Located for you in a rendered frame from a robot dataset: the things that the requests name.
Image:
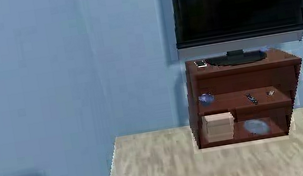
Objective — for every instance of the white phone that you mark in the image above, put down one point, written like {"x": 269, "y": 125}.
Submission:
{"x": 200, "y": 63}

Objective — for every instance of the blue glass bowl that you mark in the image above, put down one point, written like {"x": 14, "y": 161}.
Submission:
{"x": 206, "y": 98}

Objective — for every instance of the tan cardboard box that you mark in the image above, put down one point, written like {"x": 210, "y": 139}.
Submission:
{"x": 218, "y": 127}

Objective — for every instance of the brown wooden shelf stand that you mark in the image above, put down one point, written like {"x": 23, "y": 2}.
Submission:
{"x": 245, "y": 77}

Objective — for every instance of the black remote control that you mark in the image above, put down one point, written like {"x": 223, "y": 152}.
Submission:
{"x": 251, "y": 98}

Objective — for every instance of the blue glass plate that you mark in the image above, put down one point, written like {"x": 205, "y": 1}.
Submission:
{"x": 256, "y": 126}

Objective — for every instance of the small silver object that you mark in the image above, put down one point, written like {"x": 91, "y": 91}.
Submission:
{"x": 270, "y": 93}

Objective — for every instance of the black television set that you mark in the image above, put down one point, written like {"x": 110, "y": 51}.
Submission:
{"x": 241, "y": 4}

